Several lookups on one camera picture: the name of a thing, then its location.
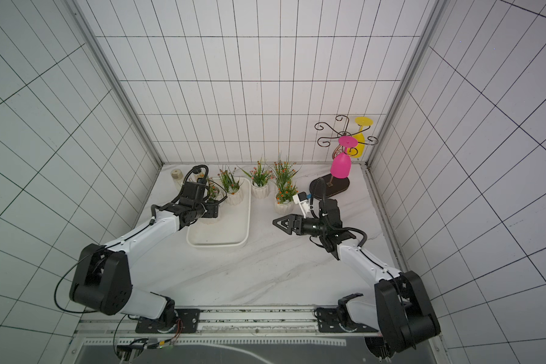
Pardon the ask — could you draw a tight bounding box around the magenta wine glass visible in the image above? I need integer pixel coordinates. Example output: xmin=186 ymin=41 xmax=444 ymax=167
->
xmin=330 ymin=136 xmax=359 ymax=179

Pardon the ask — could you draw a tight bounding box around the black wire glass rack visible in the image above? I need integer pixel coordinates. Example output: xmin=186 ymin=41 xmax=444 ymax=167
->
xmin=309 ymin=115 xmax=379 ymax=200

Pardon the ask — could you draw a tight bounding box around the white storage tray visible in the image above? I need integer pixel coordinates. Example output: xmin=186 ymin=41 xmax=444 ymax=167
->
xmin=187 ymin=177 xmax=252 ymax=249

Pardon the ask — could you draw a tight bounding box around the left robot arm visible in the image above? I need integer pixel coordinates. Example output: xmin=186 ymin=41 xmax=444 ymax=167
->
xmin=69 ymin=178 xmax=219 ymax=332

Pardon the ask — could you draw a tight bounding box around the yellow wine glass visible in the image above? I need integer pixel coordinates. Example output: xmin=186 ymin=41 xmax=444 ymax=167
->
xmin=349 ymin=116 xmax=374 ymax=159

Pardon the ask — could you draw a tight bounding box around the beige cap white bottle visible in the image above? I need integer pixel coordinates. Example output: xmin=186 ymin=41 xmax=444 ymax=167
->
xmin=171 ymin=169 xmax=185 ymax=190

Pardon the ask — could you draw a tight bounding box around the black cap spice bottle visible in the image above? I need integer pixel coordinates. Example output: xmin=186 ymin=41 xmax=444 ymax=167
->
xmin=193 ymin=167 xmax=206 ymax=182

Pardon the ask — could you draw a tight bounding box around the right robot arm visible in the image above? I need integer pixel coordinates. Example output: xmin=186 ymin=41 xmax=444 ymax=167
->
xmin=272 ymin=199 xmax=441 ymax=359

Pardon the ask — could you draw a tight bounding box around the aluminium mounting rail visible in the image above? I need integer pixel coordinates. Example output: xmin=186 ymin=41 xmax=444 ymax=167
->
xmin=74 ymin=304 xmax=442 ymax=340

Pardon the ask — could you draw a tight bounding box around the potted gypsophila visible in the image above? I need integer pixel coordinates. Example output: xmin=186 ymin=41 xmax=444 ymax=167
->
xmin=218 ymin=167 xmax=244 ymax=206
xmin=241 ymin=161 xmax=273 ymax=200
xmin=205 ymin=178 xmax=221 ymax=218
xmin=273 ymin=159 xmax=298 ymax=215

